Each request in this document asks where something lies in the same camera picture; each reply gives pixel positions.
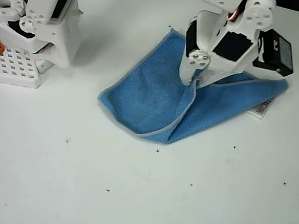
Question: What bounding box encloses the blue microfibre cloth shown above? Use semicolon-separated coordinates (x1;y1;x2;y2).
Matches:
93;20;293;150

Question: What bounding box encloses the white perforated arm base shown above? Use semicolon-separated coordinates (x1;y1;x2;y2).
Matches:
0;41;56;92

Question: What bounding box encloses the red black white servo cable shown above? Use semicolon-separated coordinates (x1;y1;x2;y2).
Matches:
226;2;248;24

